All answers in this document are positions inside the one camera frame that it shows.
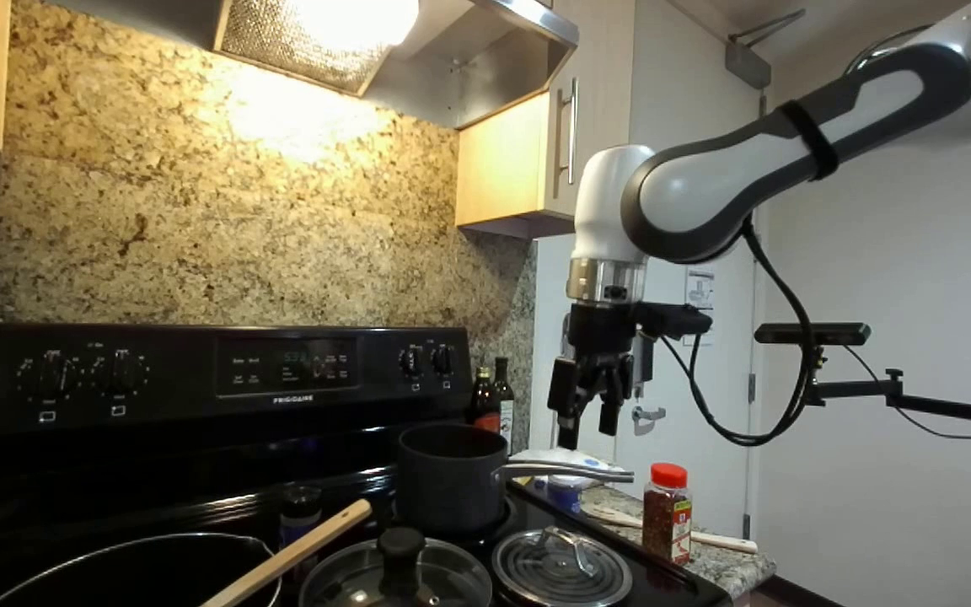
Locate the grey door closer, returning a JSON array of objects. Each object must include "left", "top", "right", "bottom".
[{"left": 723, "top": 5, "right": 809, "bottom": 94}]

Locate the black electric stove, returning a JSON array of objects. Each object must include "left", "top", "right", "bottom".
[{"left": 0, "top": 321, "right": 735, "bottom": 607}]

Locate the paper notice on door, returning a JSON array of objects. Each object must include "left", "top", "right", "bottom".
[{"left": 680, "top": 266, "right": 723, "bottom": 350}]

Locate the silver rimmed glass lid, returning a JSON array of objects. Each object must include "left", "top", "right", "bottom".
[{"left": 489, "top": 522, "right": 639, "bottom": 607}]

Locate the red capped spice jar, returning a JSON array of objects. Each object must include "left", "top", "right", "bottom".
[{"left": 640, "top": 459, "right": 699, "bottom": 567}]

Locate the dark jar with blue label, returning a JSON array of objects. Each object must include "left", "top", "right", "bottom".
[{"left": 276, "top": 477, "right": 327, "bottom": 548}]

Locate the steel range hood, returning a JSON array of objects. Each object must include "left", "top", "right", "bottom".
[{"left": 52, "top": 0, "right": 581, "bottom": 132}]

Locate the wooden spoon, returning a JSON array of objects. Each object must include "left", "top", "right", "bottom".
[{"left": 199, "top": 496, "right": 377, "bottom": 607}]

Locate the blue jar with white lid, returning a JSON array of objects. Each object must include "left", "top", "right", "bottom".
[{"left": 541, "top": 476, "right": 595, "bottom": 512}]

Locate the tall dark bottle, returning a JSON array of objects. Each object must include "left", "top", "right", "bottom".
[{"left": 491, "top": 354, "right": 518, "bottom": 452}]

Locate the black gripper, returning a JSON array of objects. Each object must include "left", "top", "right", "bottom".
[{"left": 545, "top": 298, "right": 652, "bottom": 452}]

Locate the black stereo camera bar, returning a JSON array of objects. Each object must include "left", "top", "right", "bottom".
[{"left": 752, "top": 321, "right": 873, "bottom": 348}]

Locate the silver door handle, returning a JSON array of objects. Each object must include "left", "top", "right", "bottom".
[{"left": 630, "top": 403, "right": 671, "bottom": 438}]

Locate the glass lid with black knob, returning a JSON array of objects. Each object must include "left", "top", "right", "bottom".
[{"left": 298, "top": 522, "right": 498, "bottom": 607}]

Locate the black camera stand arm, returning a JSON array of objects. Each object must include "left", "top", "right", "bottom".
[{"left": 797, "top": 342, "right": 971, "bottom": 432}]

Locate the dark bottle with red label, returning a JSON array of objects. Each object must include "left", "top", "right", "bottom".
[{"left": 467, "top": 364, "right": 503, "bottom": 438}]

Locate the black pot with silver handle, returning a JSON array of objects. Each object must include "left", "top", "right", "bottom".
[{"left": 394, "top": 420, "right": 639, "bottom": 539}]

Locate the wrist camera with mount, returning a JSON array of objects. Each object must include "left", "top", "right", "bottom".
[{"left": 630, "top": 298, "right": 716, "bottom": 340}]

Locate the white door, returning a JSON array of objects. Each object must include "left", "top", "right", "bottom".
[{"left": 616, "top": 0, "right": 762, "bottom": 539}]

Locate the large dark pan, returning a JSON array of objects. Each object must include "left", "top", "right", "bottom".
[{"left": 0, "top": 528, "right": 287, "bottom": 607}]

